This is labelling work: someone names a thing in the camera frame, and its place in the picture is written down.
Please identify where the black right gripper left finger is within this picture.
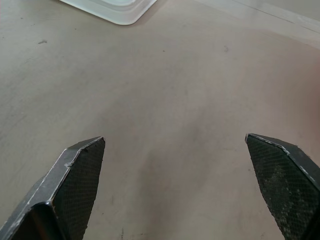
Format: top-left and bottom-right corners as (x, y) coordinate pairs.
(0, 135), (106, 240)

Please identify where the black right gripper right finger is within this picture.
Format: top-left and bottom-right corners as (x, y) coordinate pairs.
(244, 133), (320, 240)

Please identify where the white plastic tray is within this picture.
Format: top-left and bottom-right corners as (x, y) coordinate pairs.
(58, 0), (159, 26)

